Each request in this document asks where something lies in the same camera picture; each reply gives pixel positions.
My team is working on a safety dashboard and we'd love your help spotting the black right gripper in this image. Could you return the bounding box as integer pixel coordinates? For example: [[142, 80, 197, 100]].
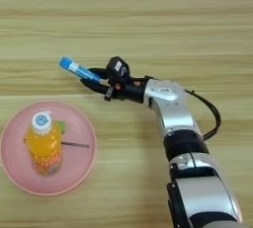
[[80, 67, 155, 105]]

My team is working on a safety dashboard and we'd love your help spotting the blue glue stick tube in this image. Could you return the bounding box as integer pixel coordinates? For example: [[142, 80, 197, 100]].
[[58, 55, 104, 85]]

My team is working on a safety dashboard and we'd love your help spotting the green rectangular block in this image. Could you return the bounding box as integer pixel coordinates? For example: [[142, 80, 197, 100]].
[[54, 119, 67, 135]]

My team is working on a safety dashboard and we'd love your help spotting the orange juice bottle white cap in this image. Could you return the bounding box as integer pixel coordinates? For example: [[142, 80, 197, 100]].
[[24, 111, 64, 178]]

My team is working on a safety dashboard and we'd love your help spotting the small black box white label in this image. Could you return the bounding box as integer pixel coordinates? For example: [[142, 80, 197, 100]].
[[105, 55, 131, 87]]

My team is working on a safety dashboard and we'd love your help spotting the pink round plate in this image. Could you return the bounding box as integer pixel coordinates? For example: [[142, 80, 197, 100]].
[[0, 101, 98, 196]]

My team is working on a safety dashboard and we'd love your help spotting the yellow handled screwdriver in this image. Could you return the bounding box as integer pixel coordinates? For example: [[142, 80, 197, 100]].
[[22, 137, 91, 149]]

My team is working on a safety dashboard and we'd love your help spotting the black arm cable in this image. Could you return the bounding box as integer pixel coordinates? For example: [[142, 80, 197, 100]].
[[184, 88, 222, 142]]

